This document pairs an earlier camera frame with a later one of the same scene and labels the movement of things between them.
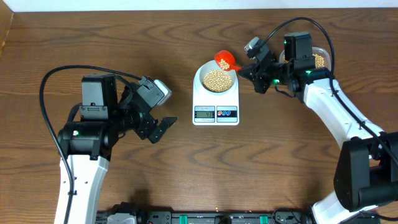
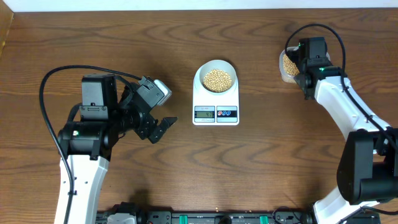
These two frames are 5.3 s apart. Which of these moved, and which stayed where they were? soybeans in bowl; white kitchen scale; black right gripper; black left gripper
Moved: black right gripper
Stayed: soybeans in bowl; black left gripper; white kitchen scale
